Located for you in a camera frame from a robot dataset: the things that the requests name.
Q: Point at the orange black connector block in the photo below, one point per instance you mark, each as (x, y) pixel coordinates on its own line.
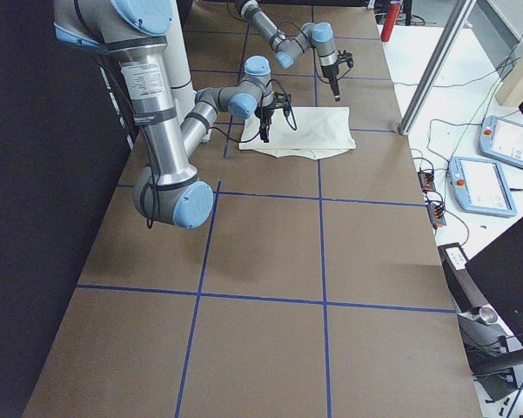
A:
(426, 181)
(436, 213)

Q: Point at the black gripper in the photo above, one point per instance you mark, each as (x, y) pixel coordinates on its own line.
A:
(329, 71)
(264, 116)

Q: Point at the far orange black connector block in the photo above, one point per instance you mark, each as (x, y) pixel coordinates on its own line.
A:
(426, 181)

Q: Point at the aluminium frame post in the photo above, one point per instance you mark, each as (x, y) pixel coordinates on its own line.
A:
(455, 23)

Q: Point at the red cylinder bottle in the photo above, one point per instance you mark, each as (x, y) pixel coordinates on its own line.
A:
(392, 14)

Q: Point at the teach pendant tablet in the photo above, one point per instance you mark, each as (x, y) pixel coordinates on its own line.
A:
(502, 139)
(480, 187)

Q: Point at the near teach pendant tablet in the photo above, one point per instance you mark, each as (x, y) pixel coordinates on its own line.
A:
(480, 187)

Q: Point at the silver metal cup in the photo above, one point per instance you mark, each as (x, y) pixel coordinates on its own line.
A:
(485, 315)

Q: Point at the near orange black connector block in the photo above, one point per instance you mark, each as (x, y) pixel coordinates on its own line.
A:
(436, 213)

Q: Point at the white mounting pillar with base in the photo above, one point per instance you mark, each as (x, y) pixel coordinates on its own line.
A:
(177, 66)

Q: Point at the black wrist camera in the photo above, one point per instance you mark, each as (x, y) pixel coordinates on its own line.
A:
(282, 101)
(345, 57)

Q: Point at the cream long sleeve shirt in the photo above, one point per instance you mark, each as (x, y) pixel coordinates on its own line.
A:
(322, 132)

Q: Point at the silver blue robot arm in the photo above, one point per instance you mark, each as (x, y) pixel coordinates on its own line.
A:
(136, 34)
(318, 37)

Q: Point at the far teach pendant tablet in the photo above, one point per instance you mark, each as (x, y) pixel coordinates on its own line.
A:
(502, 139)

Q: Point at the dark box with white label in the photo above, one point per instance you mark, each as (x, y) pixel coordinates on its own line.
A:
(463, 289)

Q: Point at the black monitor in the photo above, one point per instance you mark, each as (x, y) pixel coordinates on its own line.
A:
(497, 270)

